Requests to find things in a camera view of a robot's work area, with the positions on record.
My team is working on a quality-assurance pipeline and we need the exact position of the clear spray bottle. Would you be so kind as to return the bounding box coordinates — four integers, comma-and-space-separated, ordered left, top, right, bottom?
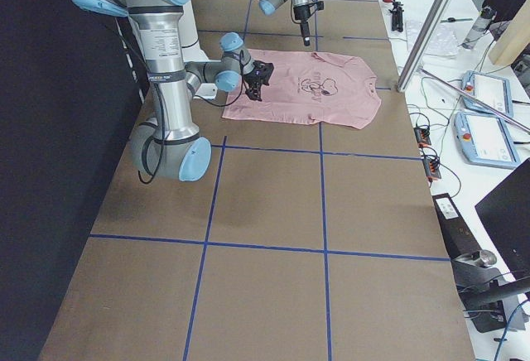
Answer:
461, 6, 497, 50

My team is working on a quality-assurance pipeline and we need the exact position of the black tripod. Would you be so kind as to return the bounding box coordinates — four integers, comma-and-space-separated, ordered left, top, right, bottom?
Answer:
389, 0, 404, 32

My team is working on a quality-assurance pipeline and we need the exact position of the orange connector block far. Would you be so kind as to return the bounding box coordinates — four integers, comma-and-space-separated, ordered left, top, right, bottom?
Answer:
413, 126, 431, 148

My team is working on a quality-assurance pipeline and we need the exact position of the orange connector block near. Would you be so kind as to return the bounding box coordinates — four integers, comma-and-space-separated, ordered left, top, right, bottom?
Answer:
422, 155, 441, 183

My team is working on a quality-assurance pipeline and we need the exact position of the near teach pendant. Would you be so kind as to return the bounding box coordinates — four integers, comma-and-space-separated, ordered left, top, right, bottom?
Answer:
454, 112, 521, 169

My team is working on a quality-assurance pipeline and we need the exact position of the teach pendant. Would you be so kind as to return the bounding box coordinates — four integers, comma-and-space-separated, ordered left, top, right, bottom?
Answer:
454, 112, 521, 169
462, 70, 513, 117

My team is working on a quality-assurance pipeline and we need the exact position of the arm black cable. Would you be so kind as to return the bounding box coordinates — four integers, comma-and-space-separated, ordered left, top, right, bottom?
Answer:
136, 83, 175, 185

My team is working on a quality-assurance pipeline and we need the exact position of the black box with label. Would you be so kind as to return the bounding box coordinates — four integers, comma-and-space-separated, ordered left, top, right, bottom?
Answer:
432, 193, 481, 259

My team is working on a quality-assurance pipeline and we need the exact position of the aluminium frame post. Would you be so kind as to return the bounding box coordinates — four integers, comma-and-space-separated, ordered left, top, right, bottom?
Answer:
397, 0, 451, 93

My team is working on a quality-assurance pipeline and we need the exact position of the black monitor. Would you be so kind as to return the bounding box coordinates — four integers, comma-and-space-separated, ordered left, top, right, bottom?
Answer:
475, 161, 530, 278

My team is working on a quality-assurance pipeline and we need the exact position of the orange connector block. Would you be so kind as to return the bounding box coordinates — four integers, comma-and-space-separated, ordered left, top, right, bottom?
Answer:
422, 155, 441, 183
413, 126, 431, 148

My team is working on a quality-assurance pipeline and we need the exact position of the pink Snoopy t-shirt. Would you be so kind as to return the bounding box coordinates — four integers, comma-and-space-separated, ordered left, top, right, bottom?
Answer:
223, 50, 381, 129

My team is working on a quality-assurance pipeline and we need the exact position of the far teach pendant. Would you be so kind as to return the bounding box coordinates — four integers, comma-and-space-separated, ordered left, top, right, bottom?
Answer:
462, 70, 513, 117

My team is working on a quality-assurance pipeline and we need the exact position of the wooden beam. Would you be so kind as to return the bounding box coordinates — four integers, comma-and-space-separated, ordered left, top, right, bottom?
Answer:
488, 0, 529, 65

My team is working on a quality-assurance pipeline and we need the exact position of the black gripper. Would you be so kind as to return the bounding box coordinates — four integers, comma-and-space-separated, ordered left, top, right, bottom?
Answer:
293, 3, 311, 46
244, 60, 274, 101

